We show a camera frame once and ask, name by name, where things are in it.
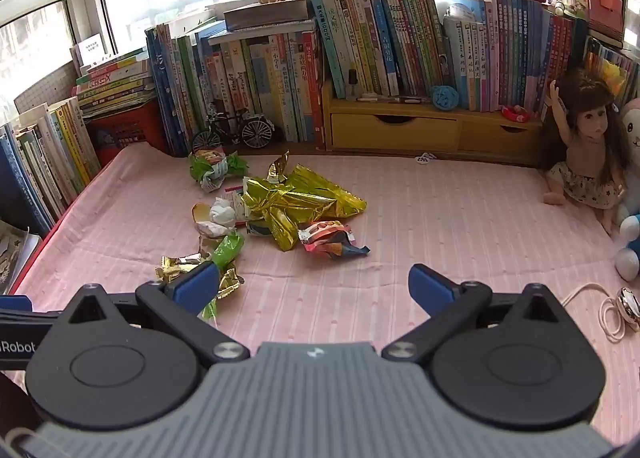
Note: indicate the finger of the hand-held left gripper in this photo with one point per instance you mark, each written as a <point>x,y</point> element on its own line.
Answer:
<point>15,303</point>

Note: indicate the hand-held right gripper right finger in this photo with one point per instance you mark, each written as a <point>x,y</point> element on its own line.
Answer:
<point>430,288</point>

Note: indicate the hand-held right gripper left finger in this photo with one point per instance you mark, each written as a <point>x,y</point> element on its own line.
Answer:
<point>200,285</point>

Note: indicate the green snack wrapper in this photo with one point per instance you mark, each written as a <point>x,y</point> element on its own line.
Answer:
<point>215,168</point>

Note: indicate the small gold foil wrapper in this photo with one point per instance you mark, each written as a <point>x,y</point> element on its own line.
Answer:
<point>278,168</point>

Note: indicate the stack of flat books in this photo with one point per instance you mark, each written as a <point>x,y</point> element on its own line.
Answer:
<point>115,85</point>

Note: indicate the row of slim books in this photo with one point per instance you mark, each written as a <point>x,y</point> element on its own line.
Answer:
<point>600,62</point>

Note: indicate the gold candy wrapper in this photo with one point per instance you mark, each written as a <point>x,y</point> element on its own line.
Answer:
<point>231,283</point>
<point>175,265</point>

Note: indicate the long green wrapper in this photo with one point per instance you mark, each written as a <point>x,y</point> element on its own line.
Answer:
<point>227,248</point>

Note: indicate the stack of magazines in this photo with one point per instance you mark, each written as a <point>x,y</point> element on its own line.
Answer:
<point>12,253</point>

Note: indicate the pink striped bed sheet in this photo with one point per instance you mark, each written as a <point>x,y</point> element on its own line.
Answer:
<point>450,238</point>

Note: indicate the yellow orange wrapper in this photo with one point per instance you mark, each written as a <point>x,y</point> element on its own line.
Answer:
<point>202,225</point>

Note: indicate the blue white snack wrapper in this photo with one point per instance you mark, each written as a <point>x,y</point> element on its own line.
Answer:
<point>260,229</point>

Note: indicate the red orange snack wrapper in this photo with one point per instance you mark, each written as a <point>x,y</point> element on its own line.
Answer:
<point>327,238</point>

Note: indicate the small white trinket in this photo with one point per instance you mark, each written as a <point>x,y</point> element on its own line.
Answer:
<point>424,157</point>

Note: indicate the large gold foil bag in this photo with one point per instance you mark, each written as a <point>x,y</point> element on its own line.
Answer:
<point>300,200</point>

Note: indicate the wooden drawer organizer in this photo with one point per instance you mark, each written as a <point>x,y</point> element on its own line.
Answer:
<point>400,130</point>

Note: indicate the black toy bicycle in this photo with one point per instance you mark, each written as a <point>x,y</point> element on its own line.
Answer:
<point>255,132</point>

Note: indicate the red plastic crate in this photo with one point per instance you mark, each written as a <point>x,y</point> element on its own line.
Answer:
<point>127,130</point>

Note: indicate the blue yarn ball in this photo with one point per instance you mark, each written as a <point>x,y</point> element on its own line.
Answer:
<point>445,97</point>

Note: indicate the red white small toy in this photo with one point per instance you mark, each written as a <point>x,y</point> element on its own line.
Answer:
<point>517,113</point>

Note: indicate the silver round device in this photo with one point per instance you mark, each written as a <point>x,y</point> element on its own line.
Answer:
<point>629,309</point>

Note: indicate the white blue plush toy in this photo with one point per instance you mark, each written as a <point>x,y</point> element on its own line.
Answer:
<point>631,238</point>

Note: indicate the small dark bottle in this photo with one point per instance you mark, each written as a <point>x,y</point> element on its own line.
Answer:
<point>353,86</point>

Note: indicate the grid pattern board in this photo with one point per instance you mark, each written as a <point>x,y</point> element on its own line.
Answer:
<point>45,87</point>

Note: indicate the long-haired doll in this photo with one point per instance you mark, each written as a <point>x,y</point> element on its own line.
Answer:
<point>590,137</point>

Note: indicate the white paper card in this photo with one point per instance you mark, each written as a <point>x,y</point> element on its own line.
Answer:
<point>97,47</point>

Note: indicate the grey flat book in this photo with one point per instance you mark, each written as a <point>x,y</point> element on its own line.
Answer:
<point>267,15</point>

